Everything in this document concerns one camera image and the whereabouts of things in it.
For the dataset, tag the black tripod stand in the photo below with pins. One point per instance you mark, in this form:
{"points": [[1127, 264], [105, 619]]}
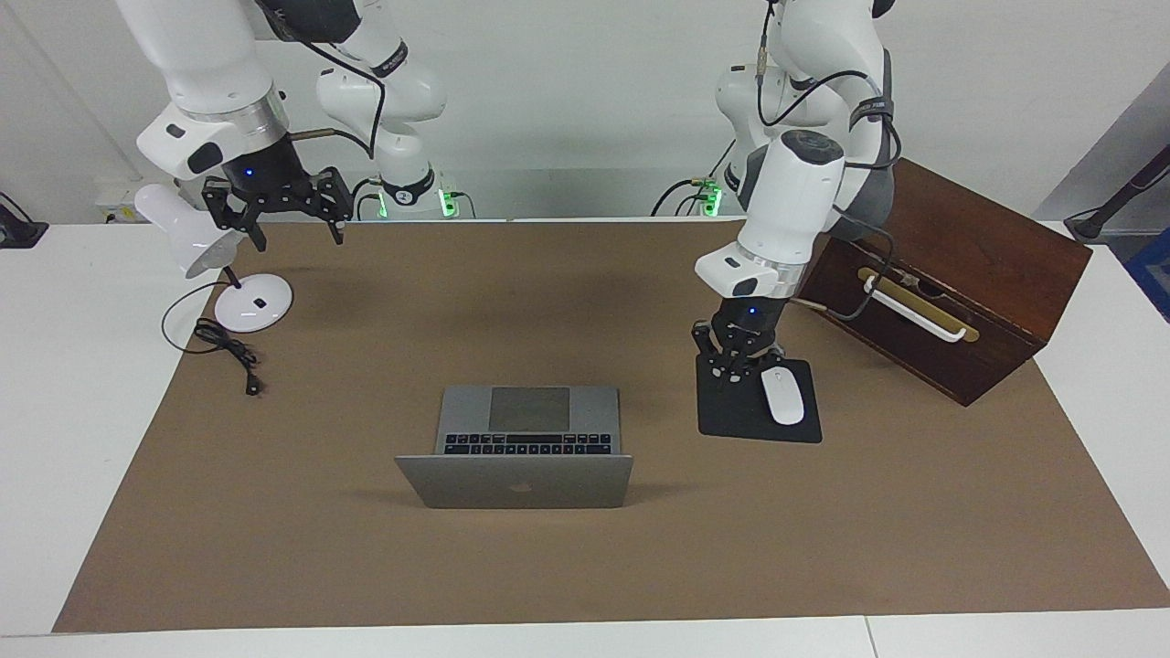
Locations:
{"points": [[1092, 224]]}

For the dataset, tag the brown table mat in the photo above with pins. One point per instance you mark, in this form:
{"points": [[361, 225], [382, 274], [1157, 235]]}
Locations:
{"points": [[823, 530]]}

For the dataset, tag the black floor object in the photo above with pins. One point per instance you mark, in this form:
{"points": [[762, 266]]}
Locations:
{"points": [[23, 233]]}

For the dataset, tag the grey Apple laptop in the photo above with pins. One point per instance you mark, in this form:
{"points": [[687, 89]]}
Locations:
{"points": [[548, 484]]}

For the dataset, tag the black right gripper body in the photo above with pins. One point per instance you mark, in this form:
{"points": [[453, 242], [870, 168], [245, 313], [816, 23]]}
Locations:
{"points": [[260, 169]]}

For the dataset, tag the blue crate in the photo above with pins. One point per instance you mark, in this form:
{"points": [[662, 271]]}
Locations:
{"points": [[1154, 274]]}

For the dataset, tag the white wall power strip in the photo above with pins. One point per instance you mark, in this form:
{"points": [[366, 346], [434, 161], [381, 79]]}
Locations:
{"points": [[114, 194]]}

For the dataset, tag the dark brown wooden box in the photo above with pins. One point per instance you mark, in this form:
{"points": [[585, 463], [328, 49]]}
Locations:
{"points": [[987, 247]]}

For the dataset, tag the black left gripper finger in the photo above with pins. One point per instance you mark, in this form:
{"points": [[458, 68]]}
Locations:
{"points": [[711, 352], [766, 354]]}

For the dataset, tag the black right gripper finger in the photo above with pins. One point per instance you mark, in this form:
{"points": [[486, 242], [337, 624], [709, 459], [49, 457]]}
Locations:
{"points": [[228, 206], [334, 196]]}

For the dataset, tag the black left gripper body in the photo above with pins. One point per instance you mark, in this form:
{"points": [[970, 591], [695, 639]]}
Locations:
{"points": [[749, 322]]}

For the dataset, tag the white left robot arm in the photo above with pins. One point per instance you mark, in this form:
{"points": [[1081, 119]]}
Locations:
{"points": [[804, 183]]}

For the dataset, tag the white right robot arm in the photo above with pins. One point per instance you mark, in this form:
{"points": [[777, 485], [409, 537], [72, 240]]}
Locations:
{"points": [[201, 55]]}

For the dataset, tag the black mouse pad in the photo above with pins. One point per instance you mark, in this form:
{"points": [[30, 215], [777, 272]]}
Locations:
{"points": [[731, 416]]}

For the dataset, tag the white desk lamp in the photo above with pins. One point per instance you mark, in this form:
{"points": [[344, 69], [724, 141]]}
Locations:
{"points": [[256, 306]]}

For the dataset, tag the white computer mouse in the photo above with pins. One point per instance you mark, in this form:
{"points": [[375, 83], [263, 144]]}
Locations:
{"points": [[783, 397]]}

